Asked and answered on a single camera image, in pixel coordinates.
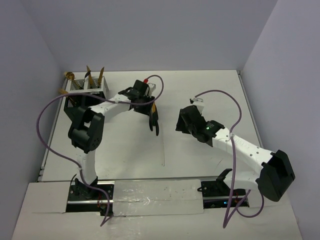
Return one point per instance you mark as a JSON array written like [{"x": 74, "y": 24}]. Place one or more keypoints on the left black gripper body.
[{"x": 144, "y": 109}]

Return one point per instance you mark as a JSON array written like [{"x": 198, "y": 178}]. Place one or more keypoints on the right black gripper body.
[{"x": 181, "y": 126}]

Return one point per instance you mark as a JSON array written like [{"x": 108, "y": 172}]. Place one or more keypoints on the black serrated knife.
[{"x": 150, "y": 121}]

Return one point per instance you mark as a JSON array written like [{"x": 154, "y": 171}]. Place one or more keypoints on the gold knife black handle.
[{"x": 154, "y": 114}]

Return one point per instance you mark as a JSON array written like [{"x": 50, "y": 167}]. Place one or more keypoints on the gold spoon green handle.
[{"x": 70, "y": 76}]

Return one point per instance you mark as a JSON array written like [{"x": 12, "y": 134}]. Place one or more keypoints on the gold knife green handle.
[{"x": 90, "y": 79}]

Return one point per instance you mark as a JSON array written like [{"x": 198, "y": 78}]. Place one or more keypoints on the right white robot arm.
[{"x": 272, "y": 172}]

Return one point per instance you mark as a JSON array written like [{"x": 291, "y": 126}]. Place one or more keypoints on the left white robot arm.
[{"x": 86, "y": 130}]

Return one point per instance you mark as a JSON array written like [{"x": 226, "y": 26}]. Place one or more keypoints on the clear glass straw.
[{"x": 162, "y": 144}]

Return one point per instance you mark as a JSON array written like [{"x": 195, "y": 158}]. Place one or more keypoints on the black utensil caddy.
[{"x": 73, "y": 102}]

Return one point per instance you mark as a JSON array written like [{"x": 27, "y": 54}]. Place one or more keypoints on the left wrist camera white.
[{"x": 151, "y": 87}]

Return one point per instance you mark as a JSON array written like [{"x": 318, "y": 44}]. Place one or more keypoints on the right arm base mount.
[{"x": 215, "y": 194}]

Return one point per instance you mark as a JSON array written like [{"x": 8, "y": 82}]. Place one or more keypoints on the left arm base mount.
[{"x": 82, "y": 199}]

